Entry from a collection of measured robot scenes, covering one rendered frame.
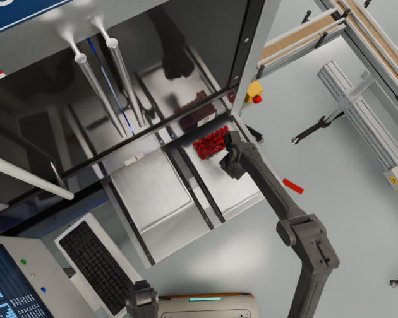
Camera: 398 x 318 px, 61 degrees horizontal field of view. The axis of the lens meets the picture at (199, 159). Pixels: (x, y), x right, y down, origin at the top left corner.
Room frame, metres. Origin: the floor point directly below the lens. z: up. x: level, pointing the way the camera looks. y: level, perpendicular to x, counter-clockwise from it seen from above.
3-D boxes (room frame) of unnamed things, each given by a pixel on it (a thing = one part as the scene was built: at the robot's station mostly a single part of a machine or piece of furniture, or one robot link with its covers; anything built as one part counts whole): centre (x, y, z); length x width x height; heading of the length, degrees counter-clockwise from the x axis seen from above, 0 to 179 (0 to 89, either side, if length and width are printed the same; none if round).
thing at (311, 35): (0.99, -0.34, 0.92); 0.69 x 0.16 x 0.16; 127
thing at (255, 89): (0.70, -0.19, 0.99); 0.08 x 0.07 x 0.07; 37
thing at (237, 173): (0.33, -0.14, 1.11); 0.10 x 0.07 x 0.07; 53
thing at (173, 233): (0.30, 0.03, 0.87); 0.70 x 0.48 x 0.02; 127
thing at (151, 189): (0.25, 0.21, 0.90); 0.34 x 0.26 x 0.04; 37
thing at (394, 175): (0.53, -1.13, 0.50); 0.12 x 0.05 x 0.09; 37
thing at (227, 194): (0.37, -0.13, 0.90); 0.34 x 0.26 x 0.04; 36
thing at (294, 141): (0.99, -0.86, 0.07); 0.50 x 0.08 x 0.14; 127
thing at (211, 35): (0.49, 0.06, 1.50); 0.43 x 0.01 x 0.59; 127
